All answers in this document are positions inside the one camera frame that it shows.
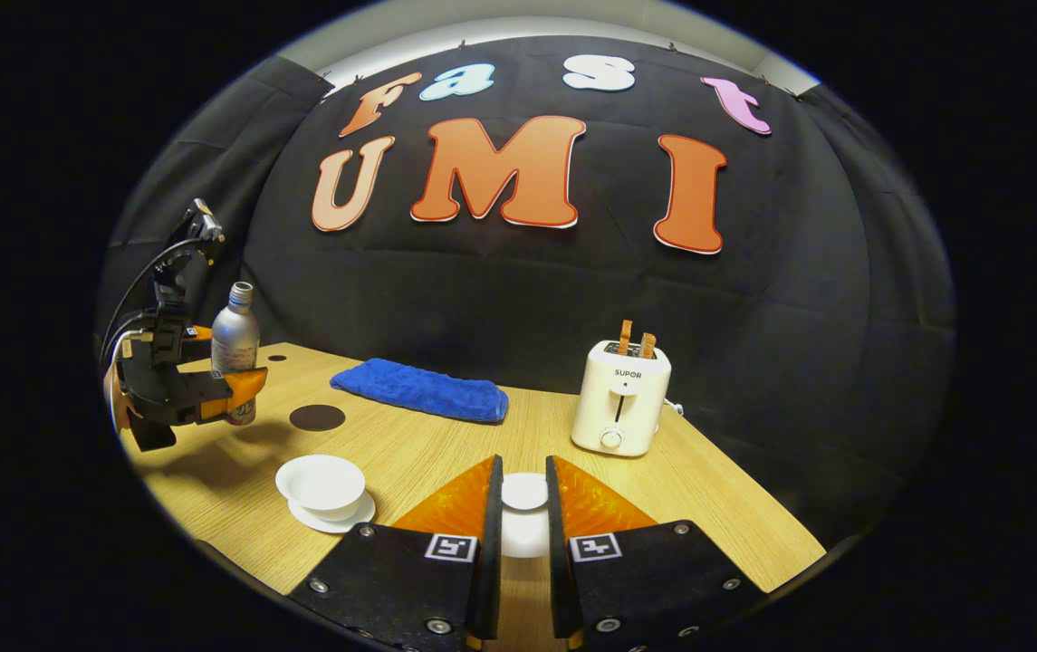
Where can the white saucer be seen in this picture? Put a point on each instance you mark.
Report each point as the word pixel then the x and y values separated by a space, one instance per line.
pixel 350 522

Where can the brown toast slice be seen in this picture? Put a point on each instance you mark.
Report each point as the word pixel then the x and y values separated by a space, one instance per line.
pixel 626 337
pixel 647 345

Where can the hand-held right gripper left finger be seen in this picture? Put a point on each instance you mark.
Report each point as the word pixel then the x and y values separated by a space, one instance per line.
pixel 486 580

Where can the white toaster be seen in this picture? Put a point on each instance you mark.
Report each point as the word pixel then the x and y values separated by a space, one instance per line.
pixel 618 398

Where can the blue towel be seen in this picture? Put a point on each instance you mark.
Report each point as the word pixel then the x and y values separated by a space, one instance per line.
pixel 418 389

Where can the dark round coaster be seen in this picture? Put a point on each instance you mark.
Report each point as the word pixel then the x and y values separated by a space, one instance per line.
pixel 317 417

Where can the white teacup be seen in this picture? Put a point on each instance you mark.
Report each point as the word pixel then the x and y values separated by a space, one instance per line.
pixel 323 484

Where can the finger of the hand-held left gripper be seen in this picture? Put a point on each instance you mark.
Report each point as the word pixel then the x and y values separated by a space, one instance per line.
pixel 199 333
pixel 183 396

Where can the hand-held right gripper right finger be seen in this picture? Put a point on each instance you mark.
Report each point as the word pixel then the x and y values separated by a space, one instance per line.
pixel 561 580

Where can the silver water bottle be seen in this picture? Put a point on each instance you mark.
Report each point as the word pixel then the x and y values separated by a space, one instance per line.
pixel 235 340

